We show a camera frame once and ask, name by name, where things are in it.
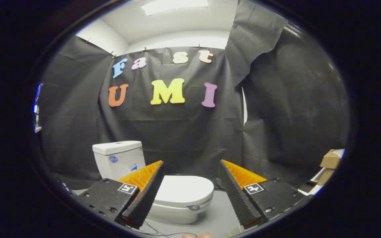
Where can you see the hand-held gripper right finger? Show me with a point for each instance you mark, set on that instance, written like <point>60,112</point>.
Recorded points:
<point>240,201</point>

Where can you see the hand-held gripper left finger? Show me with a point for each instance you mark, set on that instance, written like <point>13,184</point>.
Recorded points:
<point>144,201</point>

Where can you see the black backdrop cloth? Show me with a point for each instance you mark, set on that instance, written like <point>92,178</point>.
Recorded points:
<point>184,132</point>

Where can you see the brown cardboard box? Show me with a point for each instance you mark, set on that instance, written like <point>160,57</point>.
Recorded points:
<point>331,159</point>
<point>324,177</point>

